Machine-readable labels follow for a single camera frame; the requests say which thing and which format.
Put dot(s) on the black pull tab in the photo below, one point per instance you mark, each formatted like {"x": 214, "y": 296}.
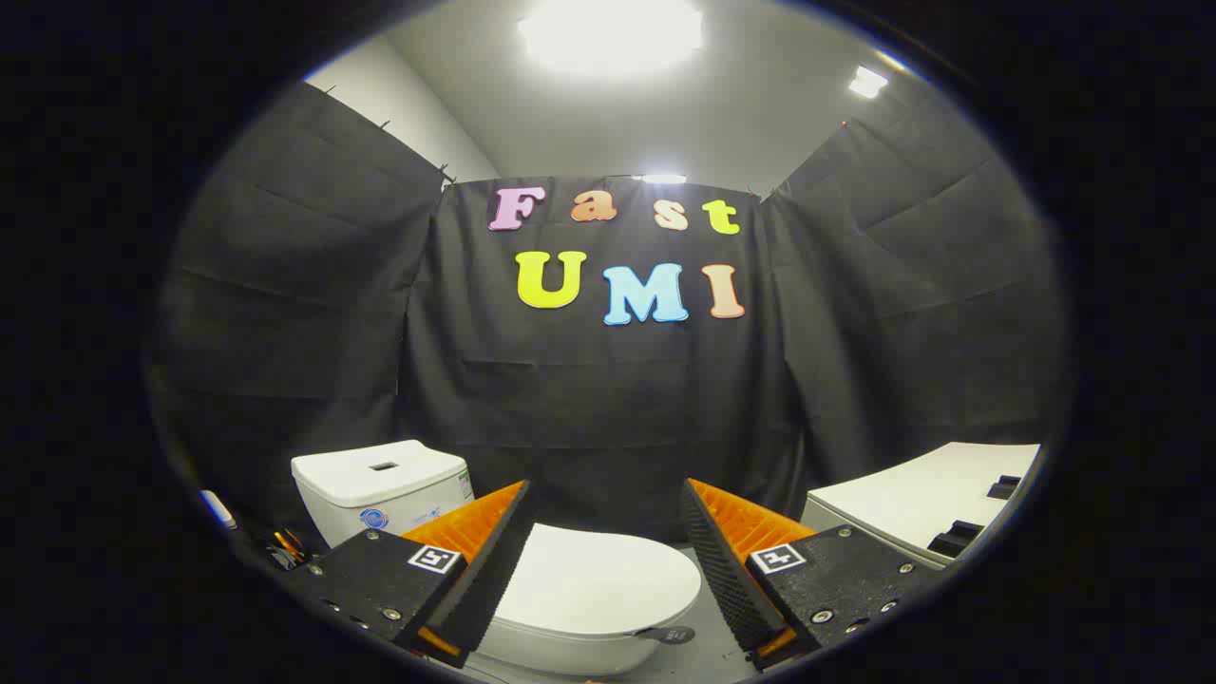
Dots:
{"x": 670, "y": 635}

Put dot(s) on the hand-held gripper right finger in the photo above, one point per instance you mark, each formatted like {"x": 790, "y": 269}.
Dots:
{"x": 724, "y": 570}

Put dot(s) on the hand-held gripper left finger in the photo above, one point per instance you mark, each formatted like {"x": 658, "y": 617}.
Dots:
{"x": 494, "y": 560}

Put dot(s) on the small ceiling light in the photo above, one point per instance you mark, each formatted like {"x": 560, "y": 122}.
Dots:
{"x": 660, "y": 179}
{"x": 867, "y": 82}

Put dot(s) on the large ceiling light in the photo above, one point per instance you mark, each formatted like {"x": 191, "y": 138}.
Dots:
{"x": 610, "y": 33}

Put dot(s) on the white cabinet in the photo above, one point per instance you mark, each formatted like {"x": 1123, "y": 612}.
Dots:
{"x": 912, "y": 499}

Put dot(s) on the black backdrop cloth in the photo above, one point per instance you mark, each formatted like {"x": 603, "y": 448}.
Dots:
{"x": 608, "y": 399}

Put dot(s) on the white object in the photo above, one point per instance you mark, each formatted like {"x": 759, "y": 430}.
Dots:
{"x": 218, "y": 510}

